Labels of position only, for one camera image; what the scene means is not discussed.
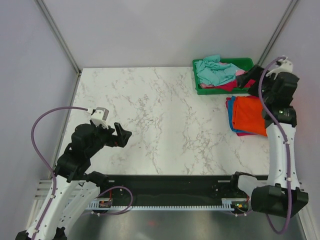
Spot folded magenta t-shirt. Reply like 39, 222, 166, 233
225, 96, 261, 136

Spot teal t-shirt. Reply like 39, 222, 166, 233
194, 54, 244, 86

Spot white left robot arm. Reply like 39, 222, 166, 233
16, 107, 132, 240

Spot green plastic bin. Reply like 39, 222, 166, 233
192, 54, 254, 95

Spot folded blue t-shirt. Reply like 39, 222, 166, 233
228, 96, 244, 133

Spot orange t-shirt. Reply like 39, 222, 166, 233
234, 96, 267, 137

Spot magenta t-shirt in bin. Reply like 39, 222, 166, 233
216, 80, 237, 92

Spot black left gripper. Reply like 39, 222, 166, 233
86, 120, 132, 157

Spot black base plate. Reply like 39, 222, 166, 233
102, 175, 247, 206

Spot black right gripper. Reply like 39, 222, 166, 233
236, 64, 278, 103

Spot pink t-shirt in bin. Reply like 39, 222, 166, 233
198, 62, 248, 90

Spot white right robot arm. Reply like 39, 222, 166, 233
229, 56, 309, 218

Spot white slotted cable duct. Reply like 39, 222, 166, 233
86, 198, 251, 211

